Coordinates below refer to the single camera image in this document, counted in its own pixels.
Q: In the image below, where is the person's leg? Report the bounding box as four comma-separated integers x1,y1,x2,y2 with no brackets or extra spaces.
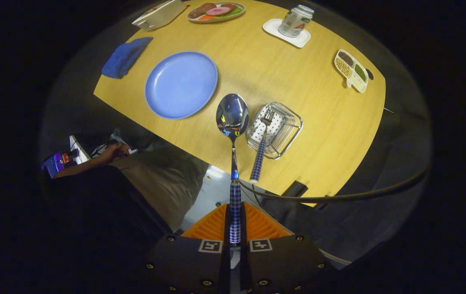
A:
111,145,209,233

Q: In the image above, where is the beige food plate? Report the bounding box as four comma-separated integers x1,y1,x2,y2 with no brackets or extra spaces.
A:
187,2,246,23

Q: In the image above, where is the black cable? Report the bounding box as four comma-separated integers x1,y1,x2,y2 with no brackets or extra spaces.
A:
239,163,431,205

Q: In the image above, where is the purple screen device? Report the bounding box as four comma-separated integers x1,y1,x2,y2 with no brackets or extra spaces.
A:
40,152,68,178

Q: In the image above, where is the metal wire basket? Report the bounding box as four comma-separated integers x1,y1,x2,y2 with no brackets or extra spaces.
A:
246,102,304,160

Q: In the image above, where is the blue round plate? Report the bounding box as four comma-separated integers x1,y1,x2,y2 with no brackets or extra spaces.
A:
144,51,219,120

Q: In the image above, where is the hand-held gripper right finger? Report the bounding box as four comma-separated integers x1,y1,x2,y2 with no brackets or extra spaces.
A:
240,202,332,294

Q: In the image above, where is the pile of yellow beans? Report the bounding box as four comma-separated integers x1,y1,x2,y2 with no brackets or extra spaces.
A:
335,59,352,78

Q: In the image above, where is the white divided dish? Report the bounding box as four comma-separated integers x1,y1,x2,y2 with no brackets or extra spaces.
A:
334,49,369,94

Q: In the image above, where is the white square coaster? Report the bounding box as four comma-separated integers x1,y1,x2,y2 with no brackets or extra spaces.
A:
262,18,311,49

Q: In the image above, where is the white bar-shaped device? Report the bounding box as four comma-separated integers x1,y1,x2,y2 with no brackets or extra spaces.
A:
69,135,91,164

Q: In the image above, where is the pink ham slice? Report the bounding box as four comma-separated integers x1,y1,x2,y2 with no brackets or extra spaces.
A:
206,6,231,17

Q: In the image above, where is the black table clamp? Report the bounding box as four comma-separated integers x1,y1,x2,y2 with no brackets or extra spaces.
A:
281,180,309,198

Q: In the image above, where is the white toaster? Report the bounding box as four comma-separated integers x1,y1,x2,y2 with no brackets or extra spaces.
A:
132,0,188,31

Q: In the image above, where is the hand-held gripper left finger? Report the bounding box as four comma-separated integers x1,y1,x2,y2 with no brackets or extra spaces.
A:
142,203,231,294

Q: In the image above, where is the large brown meat piece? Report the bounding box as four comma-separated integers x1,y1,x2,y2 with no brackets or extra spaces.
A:
189,3,216,19

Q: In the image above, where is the fork with checkered handle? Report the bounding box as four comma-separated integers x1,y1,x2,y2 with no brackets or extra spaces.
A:
249,107,275,184

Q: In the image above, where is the white green-capped bottle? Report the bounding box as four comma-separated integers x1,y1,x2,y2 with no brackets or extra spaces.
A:
278,4,315,38

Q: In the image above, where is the spoon with checkered handle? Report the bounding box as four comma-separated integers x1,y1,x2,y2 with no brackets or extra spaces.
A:
216,93,250,244

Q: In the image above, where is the blue folded towel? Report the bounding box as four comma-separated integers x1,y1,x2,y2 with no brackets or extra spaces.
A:
101,37,154,79

